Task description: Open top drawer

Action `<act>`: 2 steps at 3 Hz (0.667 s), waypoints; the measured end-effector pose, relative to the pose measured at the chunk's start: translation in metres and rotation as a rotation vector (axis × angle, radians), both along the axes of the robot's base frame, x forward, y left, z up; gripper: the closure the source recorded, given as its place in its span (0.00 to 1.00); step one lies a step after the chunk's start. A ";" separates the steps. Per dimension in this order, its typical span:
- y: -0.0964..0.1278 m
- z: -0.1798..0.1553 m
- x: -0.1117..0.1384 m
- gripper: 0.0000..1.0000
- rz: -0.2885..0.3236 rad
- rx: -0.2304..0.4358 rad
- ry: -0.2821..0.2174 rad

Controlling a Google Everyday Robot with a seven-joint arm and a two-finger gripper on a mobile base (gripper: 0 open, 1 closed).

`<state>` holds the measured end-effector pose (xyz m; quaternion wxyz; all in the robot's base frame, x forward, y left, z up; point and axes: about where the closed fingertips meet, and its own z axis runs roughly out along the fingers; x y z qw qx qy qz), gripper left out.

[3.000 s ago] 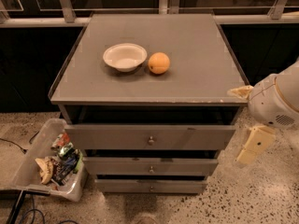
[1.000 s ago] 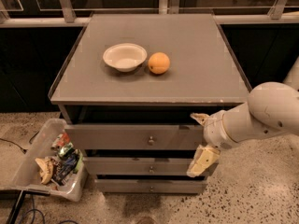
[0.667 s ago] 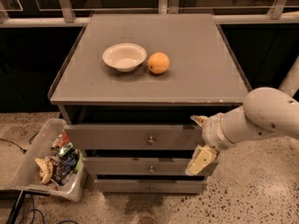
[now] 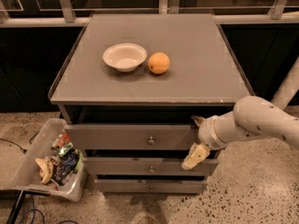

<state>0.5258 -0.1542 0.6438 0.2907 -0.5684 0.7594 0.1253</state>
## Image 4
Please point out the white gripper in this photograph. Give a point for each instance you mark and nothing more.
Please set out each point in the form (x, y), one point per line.
(206, 133)

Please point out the grey top drawer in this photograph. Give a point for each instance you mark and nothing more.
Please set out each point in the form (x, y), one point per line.
(132, 137)

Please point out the grey drawer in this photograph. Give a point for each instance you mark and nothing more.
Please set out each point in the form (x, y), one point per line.
(145, 166)
(132, 137)
(150, 186)

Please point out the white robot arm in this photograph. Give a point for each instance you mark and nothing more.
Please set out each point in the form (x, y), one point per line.
(251, 118)

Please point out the grey bottom drawer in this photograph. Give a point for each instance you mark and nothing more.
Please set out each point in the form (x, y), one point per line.
(150, 186)

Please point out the grey drawer cabinet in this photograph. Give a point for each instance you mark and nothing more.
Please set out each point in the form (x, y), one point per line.
(203, 80)

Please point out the grey middle drawer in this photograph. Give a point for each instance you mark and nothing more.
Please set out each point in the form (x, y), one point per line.
(145, 166)

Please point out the orange fruit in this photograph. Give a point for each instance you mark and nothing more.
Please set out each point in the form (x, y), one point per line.
(158, 63)

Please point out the white paper bowl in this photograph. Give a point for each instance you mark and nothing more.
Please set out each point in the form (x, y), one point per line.
(125, 57)

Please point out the dark blue snack bag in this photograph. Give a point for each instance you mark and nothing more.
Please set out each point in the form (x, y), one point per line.
(62, 168)

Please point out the green snack packet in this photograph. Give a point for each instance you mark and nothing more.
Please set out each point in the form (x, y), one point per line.
(66, 150)

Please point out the tan crumpled snack bag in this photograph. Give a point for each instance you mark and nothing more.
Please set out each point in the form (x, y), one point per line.
(45, 169)

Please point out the clear plastic bin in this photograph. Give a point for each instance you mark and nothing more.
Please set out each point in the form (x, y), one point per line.
(27, 176)

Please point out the black bar on floor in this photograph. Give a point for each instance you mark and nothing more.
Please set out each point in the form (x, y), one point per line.
(18, 197)

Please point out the metal railing frame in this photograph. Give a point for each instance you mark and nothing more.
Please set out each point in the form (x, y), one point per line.
(47, 13)

